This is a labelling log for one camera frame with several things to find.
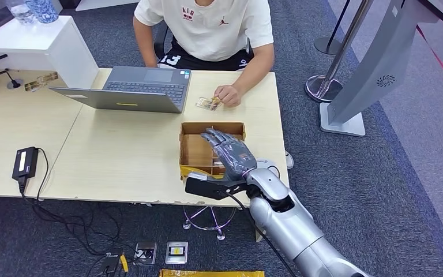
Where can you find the person's left hand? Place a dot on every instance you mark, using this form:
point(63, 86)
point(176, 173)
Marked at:
point(229, 95)

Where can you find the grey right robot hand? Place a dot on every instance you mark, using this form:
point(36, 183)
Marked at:
point(235, 156)

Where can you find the tan ID card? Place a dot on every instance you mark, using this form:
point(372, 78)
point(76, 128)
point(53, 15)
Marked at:
point(216, 102)

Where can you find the yellow printed card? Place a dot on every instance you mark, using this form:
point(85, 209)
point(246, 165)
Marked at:
point(204, 104)

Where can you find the person's right forearm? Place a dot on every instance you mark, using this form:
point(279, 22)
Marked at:
point(145, 44)

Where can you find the person's left forearm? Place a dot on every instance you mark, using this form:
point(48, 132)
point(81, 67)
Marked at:
point(256, 67)

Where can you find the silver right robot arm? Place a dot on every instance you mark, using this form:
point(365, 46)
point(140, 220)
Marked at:
point(286, 225)

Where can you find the white key card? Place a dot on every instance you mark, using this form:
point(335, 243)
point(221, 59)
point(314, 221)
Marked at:
point(217, 163)

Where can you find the grey card reader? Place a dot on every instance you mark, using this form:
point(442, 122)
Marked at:
point(269, 163)

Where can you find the person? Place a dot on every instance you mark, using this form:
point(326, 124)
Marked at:
point(206, 30)

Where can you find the wooden compartment box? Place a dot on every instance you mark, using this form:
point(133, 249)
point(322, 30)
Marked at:
point(194, 151)

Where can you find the white shoe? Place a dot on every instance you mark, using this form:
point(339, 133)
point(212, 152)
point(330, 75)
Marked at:
point(289, 160)

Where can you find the chrome stool base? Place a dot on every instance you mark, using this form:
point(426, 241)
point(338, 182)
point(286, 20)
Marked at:
point(216, 223)

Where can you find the grey laptop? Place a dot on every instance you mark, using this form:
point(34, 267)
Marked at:
point(147, 88)

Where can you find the beige desk leg panel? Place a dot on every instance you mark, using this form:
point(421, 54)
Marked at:
point(259, 237)

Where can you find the yellow floor tape marking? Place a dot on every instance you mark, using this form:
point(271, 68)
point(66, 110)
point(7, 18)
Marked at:
point(212, 273)

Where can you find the grey kiosk stand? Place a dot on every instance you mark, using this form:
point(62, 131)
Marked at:
point(376, 65)

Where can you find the black and yellow plug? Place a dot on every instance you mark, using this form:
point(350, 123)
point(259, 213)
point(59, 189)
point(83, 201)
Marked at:
point(110, 264)

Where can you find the white cabinet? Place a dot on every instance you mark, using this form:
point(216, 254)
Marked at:
point(34, 42)

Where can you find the black power adapter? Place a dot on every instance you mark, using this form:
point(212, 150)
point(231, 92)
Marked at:
point(24, 163)

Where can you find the red barrier belt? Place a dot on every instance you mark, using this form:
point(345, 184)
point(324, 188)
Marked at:
point(439, 60)

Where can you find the clear water bottle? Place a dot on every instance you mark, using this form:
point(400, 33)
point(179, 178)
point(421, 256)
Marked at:
point(22, 12)

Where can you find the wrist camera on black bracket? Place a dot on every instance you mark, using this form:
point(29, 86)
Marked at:
point(206, 187)

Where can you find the black stanchion post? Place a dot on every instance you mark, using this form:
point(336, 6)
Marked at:
point(327, 46)

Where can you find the chrome stanchion post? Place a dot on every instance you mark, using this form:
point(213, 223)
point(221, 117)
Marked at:
point(343, 42)

